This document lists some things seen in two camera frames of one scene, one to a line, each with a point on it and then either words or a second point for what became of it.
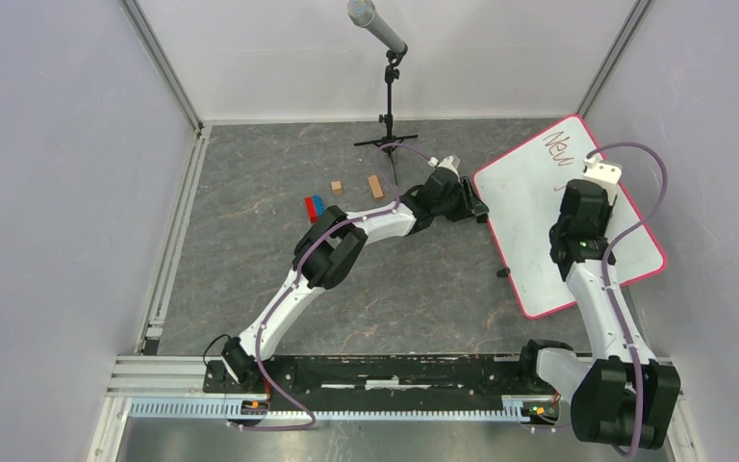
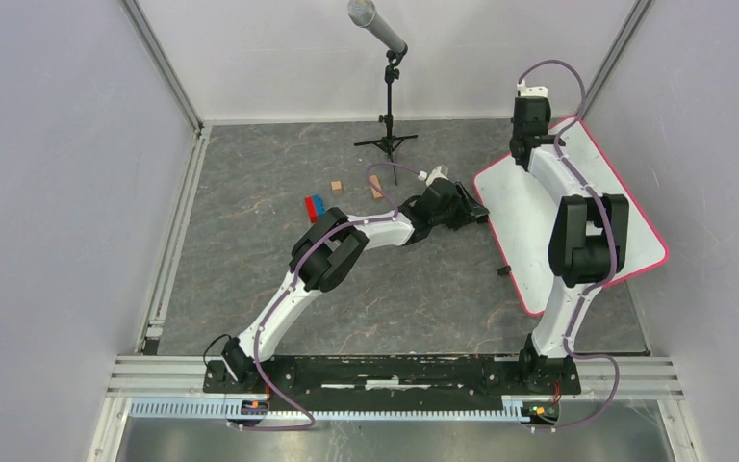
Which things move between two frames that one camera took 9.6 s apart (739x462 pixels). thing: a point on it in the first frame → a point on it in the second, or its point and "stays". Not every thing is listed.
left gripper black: x=470 y=201 stays
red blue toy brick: x=315 y=207 stays
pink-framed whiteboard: x=522 y=193 stays
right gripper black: x=604 y=213 → x=547 y=117
